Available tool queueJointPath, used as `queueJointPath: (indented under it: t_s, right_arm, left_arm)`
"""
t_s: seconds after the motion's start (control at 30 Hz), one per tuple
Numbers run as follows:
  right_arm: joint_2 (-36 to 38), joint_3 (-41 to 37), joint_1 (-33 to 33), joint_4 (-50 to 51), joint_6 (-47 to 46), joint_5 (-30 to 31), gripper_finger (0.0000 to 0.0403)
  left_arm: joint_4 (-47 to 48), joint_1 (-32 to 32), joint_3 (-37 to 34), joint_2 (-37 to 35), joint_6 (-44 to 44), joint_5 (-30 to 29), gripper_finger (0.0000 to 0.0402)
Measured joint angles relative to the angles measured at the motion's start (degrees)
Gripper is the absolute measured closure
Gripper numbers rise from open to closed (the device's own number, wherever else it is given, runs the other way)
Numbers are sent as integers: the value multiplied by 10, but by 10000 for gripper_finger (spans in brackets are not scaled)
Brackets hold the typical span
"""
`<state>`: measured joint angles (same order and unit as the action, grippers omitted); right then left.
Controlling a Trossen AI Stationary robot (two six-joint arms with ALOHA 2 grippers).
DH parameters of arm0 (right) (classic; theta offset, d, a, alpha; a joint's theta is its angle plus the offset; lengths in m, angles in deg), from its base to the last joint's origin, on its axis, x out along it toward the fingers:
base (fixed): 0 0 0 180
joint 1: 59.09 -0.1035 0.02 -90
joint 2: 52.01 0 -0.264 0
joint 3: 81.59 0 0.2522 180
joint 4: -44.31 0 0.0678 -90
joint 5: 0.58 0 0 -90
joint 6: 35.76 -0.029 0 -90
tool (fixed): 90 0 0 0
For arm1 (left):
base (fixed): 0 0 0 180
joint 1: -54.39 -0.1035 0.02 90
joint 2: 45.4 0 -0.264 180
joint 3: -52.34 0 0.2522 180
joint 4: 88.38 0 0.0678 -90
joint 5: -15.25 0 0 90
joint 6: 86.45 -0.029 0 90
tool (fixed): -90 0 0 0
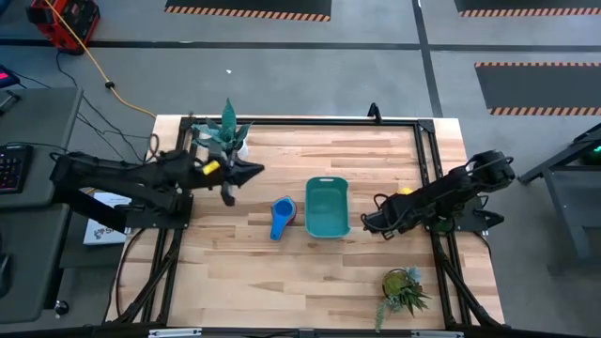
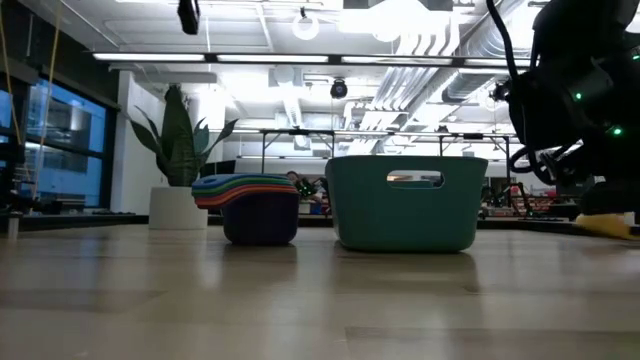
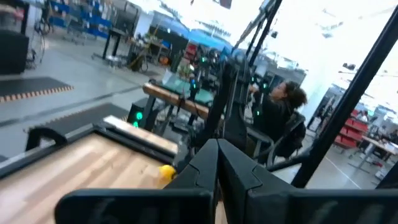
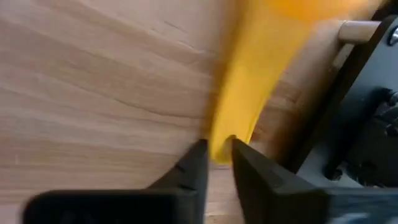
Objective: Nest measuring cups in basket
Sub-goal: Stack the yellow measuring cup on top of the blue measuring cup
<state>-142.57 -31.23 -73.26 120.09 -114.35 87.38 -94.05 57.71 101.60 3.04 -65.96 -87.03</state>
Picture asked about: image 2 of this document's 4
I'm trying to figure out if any green snake plant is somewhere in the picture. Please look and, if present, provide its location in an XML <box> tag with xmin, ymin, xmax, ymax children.
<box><xmin>127</xmin><ymin>83</ymin><xmax>239</xmax><ymax>188</ymax></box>

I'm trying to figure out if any purple measuring cup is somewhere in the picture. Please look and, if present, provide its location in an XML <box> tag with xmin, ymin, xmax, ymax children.
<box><xmin>221</xmin><ymin>191</ymin><xmax>302</xmax><ymax>246</ymax></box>

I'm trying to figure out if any red measuring cup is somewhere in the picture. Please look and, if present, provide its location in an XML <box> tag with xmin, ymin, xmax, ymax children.
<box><xmin>194</xmin><ymin>187</ymin><xmax>301</xmax><ymax>210</ymax></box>

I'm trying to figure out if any teal plastic basket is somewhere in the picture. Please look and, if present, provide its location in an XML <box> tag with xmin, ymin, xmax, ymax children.
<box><xmin>324</xmin><ymin>155</ymin><xmax>489</xmax><ymax>253</ymax></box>

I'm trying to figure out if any orange measuring cup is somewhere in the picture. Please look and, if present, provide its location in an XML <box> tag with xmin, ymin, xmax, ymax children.
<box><xmin>193</xmin><ymin>184</ymin><xmax>299</xmax><ymax>205</ymax></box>

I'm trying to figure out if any round white ceiling lamp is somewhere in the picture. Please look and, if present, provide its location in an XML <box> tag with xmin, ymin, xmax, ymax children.
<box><xmin>291</xmin><ymin>13</ymin><xmax>321</xmax><ymax>42</ymax></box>

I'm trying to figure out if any white plant pot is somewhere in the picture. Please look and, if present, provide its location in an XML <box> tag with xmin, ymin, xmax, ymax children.
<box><xmin>148</xmin><ymin>186</ymin><xmax>210</xmax><ymax>231</ymax></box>

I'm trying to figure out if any dark blue measuring cup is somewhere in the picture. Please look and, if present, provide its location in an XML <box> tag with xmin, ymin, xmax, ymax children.
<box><xmin>191</xmin><ymin>172</ymin><xmax>294</xmax><ymax>191</ymax></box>

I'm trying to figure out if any yellow measuring cup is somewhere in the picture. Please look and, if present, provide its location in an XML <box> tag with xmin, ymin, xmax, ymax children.
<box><xmin>573</xmin><ymin>212</ymin><xmax>640</xmax><ymax>242</ymax></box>

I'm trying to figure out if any black metal workstation frame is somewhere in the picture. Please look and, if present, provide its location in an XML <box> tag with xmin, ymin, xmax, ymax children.
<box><xmin>259</xmin><ymin>127</ymin><xmax>512</xmax><ymax>192</ymax></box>

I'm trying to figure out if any person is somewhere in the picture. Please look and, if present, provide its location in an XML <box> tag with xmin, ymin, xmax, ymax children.
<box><xmin>285</xmin><ymin>170</ymin><xmax>322</xmax><ymax>202</ymax></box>

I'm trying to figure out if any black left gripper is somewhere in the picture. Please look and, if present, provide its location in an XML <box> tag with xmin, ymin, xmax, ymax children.
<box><xmin>177</xmin><ymin>0</ymin><xmax>202</xmax><ymax>36</ymax></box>

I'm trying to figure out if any large glass window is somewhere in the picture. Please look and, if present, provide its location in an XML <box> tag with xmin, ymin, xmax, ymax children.
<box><xmin>0</xmin><ymin>77</ymin><xmax>109</xmax><ymax>209</ymax></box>

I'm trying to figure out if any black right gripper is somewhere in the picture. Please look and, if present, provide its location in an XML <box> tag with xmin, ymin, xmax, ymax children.
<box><xmin>574</xmin><ymin>142</ymin><xmax>640</xmax><ymax>217</ymax></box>

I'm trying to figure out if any black aluminium table frame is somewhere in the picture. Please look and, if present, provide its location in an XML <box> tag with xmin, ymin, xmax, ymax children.
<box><xmin>0</xmin><ymin>209</ymin><xmax>640</xmax><ymax>236</ymax></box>

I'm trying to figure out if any black monitor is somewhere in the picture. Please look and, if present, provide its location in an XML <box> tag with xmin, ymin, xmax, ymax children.
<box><xmin>198</xmin><ymin>159</ymin><xmax>237</xmax><ymax>179</ymax></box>

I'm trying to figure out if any silver ventilation duct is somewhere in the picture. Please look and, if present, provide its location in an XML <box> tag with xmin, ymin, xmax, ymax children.
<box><xmin>441</xmin><ymin>0</ymin><xmax>531</xmax><ymax>105</ymax></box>

